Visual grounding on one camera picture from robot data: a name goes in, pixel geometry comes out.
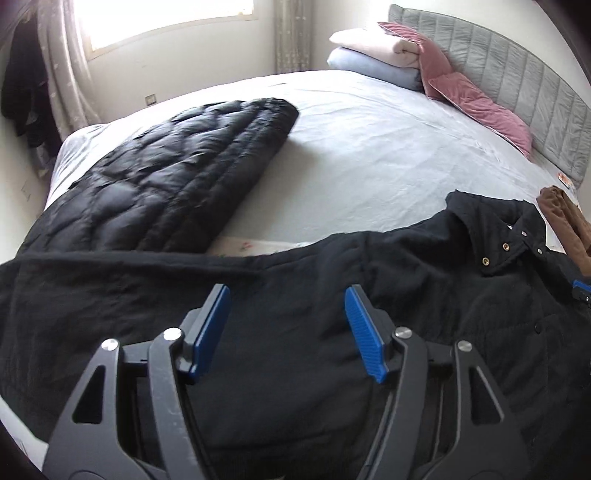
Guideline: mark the pink quilted blanket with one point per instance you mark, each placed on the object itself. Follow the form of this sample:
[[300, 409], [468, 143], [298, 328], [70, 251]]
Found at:
[[452, 87]]

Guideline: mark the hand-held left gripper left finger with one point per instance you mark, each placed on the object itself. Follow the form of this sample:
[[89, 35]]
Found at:
[[210, 328]]

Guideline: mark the brown garment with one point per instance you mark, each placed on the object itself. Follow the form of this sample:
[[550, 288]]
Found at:
[[565, 214]]

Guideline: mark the cream folded blanket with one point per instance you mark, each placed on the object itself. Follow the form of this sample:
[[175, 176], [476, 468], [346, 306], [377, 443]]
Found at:
[[374, 44]]

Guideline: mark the window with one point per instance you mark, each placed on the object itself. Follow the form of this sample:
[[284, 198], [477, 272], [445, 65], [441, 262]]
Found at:
[[161, 18]]

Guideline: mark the dark hanging clothes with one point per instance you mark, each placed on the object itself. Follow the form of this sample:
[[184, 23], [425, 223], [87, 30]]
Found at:
[[25, 87]]

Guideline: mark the light blue folded blanket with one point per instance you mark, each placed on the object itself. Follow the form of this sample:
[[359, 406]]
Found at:
[[369, 64]]

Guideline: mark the wall socket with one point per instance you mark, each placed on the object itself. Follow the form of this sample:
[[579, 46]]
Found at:
[[150, 99]]

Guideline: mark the black collared coat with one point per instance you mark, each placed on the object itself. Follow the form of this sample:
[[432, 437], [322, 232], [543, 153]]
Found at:
[[438, 295]]

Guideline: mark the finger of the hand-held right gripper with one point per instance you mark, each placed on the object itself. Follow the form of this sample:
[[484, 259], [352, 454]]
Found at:
[[581, 289]]

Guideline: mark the patterned curtain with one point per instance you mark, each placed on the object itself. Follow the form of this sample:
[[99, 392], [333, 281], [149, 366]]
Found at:
[[291, 34], [62, 69]]

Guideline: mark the bed with grey sheet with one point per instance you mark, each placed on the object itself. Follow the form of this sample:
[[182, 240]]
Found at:
[[369, 152]]

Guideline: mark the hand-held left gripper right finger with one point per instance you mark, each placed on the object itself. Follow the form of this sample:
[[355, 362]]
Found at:
[[364, 333]]

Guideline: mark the grey padded headboard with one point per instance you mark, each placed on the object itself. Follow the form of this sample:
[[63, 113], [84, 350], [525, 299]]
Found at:
[[503, 64]]

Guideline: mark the black quilted down jacket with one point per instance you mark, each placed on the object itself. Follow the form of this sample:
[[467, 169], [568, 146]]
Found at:
[[152, 194]]

